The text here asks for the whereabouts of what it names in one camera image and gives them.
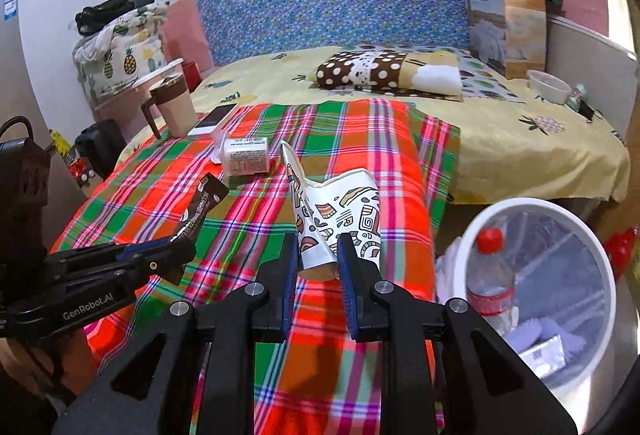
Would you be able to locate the clear red-label plastic bottle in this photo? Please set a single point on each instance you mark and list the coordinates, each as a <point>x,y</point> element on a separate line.
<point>490,285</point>

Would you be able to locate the red toy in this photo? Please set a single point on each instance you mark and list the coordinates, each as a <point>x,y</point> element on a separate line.
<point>80,172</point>

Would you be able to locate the brown polka-dot pillow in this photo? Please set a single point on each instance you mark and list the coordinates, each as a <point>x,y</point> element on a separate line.
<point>380,70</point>

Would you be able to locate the pink nightstand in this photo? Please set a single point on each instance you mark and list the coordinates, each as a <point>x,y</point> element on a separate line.
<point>135,87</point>

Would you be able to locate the beige mug with brown lid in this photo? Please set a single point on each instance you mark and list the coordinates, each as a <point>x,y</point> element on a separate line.
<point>172,107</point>

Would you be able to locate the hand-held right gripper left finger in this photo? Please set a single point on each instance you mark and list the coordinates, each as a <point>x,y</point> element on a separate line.
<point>288,287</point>

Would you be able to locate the bedding package box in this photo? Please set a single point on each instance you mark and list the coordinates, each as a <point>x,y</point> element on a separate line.
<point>510,30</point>

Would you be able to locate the small black item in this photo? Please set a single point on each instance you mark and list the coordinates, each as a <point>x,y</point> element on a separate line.
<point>590,113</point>

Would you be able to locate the white purple packet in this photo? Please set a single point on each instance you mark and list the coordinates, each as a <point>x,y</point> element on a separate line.
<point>544,350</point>

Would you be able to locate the blue wall sticker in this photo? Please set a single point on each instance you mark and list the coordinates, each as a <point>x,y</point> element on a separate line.
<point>9,0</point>

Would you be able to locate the small glass bottle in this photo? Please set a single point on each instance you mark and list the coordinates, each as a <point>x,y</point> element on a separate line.
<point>576,96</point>

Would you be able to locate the crushed patterned paper cup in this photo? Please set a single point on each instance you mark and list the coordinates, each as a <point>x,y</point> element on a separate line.
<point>335,215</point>

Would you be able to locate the red plastic bag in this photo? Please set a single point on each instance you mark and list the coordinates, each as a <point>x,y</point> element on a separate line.
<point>622,252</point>

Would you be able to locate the yellow object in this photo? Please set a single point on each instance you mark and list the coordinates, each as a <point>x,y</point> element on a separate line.
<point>60,142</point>

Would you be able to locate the plaid blanket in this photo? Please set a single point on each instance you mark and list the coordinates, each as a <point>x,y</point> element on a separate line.
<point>350,155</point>

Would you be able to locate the white bed side panel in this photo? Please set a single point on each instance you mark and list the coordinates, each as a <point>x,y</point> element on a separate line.
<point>590,65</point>

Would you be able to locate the white trash bin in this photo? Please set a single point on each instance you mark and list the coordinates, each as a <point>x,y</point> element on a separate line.
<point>575,235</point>

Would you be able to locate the small red box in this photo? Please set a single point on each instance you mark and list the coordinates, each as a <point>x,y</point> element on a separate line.
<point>192,74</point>

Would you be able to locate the white plastic bag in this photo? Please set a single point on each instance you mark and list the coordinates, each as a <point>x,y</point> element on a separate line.
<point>450,270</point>

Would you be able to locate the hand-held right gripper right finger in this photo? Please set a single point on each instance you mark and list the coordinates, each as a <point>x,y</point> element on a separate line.
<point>348,290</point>

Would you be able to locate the white bowl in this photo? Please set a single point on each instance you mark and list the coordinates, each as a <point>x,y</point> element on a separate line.
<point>549,86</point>

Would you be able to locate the dark brown sachet wrapper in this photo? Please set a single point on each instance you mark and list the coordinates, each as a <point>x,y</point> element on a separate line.
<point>200,205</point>

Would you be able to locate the yellow pineapple bed sheet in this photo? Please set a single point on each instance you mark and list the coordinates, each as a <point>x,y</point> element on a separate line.
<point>525,155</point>

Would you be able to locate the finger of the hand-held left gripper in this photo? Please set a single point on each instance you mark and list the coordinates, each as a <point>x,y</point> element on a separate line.
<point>110,255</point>
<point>167,260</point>

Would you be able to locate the pineapple print storage bag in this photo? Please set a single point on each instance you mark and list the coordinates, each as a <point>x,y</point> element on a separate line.
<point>120,60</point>

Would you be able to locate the leaf print cloth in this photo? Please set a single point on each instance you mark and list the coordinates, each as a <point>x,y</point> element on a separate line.
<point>487,82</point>

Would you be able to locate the black bag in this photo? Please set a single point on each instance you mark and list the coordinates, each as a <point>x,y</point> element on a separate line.
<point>112,10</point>

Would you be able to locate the white smartphone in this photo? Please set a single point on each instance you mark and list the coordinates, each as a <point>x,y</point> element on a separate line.
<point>212,120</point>

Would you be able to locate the small white drink carton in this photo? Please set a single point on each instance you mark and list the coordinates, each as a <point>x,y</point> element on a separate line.
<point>245,156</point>

